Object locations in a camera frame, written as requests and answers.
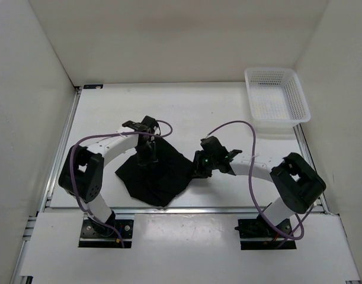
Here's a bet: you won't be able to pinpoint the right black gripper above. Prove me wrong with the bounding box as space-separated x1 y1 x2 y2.
187 150 217 178

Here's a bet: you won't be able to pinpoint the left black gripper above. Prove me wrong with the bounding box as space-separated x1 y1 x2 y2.
135 140 158 173

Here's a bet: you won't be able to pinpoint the black shorts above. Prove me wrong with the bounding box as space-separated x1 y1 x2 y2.
115 138 193 207

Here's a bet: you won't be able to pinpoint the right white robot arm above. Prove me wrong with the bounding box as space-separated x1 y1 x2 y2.
193 136 326 237

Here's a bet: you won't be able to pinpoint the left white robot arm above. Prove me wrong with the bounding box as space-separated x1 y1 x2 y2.
58 116 159 237

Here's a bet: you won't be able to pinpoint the white plastic mesh basket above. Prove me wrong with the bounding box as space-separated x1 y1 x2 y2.
245 67 311 131

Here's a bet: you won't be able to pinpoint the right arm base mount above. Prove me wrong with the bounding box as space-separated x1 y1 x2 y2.
235 217 297 251

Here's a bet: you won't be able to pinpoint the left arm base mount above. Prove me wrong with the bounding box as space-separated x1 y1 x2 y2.
78 216 134 249

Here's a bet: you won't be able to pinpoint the aluminium right rail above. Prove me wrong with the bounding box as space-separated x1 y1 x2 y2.
293 124 330 214

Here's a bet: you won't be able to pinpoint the aluminium rail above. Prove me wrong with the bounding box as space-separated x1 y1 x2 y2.
9 86 83 283
43 205 324 214
293 124 330 214

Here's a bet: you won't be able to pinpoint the aluminium front rail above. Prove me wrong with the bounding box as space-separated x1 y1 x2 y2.
43 205 324 214

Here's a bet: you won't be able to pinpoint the aluminium left rail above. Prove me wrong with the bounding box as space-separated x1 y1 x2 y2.
9 86 83 283

